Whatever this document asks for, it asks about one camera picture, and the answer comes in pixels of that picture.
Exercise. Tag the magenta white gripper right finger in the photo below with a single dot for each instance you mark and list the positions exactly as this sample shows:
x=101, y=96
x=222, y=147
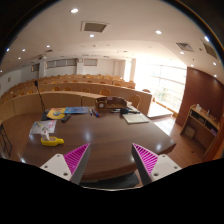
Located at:
x=151, y=166

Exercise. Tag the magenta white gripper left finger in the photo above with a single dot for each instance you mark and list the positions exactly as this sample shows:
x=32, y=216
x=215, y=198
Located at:
x=70, y=166

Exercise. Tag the yellow power strip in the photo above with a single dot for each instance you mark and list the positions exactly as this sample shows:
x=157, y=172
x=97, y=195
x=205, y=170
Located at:
x=52, y=141

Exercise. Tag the white paper sheet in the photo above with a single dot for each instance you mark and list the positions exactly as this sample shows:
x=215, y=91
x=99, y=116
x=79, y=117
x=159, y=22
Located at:
x=39, y=126

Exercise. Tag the black remote control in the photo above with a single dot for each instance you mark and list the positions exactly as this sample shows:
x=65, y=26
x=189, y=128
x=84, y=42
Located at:
x=66, y=117

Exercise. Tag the blue book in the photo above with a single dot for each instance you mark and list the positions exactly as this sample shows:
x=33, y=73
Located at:
x=76, y=110

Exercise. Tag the red marker pen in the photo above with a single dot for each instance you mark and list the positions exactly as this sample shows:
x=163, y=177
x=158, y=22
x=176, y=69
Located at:
x=96, y=113

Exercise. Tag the black small device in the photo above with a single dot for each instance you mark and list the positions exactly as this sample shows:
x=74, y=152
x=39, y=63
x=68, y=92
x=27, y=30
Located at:
x=124, y=111

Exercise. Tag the wooden shelf cabinet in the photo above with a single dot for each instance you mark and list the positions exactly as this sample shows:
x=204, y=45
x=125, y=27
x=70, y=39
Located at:
x=201, y=126

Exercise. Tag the wooden desk organizer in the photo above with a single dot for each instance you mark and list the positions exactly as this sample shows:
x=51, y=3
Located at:
x=110, y=103

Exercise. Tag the wooden chair behind desk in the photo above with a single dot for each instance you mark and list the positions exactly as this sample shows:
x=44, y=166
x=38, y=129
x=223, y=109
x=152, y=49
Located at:
x=105, y=92

